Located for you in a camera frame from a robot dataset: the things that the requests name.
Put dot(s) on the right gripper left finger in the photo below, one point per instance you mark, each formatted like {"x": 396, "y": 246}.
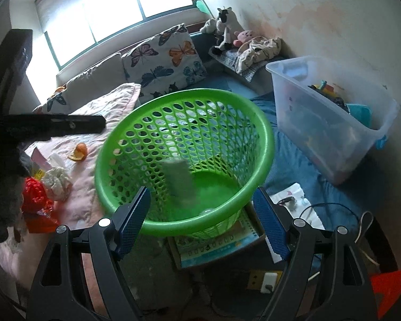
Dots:
{"x": 59, "y": 290}

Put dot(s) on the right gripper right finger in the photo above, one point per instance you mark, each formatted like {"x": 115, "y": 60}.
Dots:
{"x": 343, "y": 290}

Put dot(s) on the red snack bag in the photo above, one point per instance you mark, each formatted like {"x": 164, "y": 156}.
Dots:
{"x": 37, "y": 209}

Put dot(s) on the white tissue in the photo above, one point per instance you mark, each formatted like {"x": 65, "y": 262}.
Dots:
{"x": 56, "y": 180}

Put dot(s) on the white blue milk carton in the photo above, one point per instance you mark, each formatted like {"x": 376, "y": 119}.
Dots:
{"x": 179, "y": 182}

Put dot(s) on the pink snack bag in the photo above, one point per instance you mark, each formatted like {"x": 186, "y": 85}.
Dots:
{"x": 39, "y": 161}

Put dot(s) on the white power strip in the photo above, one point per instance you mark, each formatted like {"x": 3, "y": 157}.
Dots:
{"x": 269, "y": 282}

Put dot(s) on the butterfly cushion left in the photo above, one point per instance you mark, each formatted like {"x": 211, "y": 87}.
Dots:
{"x": 56, "y": 104}

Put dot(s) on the butterfly cushion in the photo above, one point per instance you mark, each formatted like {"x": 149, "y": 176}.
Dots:
{"x": 164, "y": 63}
{"x": 56, "y": 104}

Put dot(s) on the white plain cushion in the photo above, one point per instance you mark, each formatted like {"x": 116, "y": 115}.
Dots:
{"x": 94, "y": 82}

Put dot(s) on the pink quilt on bed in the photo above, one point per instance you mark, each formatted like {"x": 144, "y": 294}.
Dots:
{"x": 82, "y": 208}

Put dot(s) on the orange peel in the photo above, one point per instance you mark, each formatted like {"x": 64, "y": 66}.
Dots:
{"x": 79, "y": 153}

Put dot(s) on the book under basket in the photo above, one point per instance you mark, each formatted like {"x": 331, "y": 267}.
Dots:
{"x": 190, "y": 253}

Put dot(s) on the clear plastic storage box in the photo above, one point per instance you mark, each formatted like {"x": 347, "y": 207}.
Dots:
{"x": 334, "y": 140}

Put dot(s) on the butterfly cushion right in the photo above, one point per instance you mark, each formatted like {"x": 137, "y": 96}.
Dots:
{"x": 164, "y": 63}

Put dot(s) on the green plastic basket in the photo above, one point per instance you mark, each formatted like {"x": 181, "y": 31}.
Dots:
{"x": 226, "y": 141}

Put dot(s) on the white plush toy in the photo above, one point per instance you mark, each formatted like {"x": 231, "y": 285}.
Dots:
{"x": 209, "y": 27}

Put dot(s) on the cow plush toy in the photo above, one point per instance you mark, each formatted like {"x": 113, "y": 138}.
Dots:
{"x": 228, "y": 27}

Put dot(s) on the pink pig plush toy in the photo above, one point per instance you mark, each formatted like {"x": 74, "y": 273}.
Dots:
{"x": 242, "y": 37}

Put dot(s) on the crumpled beige cloth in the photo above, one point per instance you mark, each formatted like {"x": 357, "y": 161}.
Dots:
{"x": 257, "y": 50}

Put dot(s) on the window with green frame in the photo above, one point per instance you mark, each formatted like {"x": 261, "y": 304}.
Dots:
{"x": 73, "y": 27}

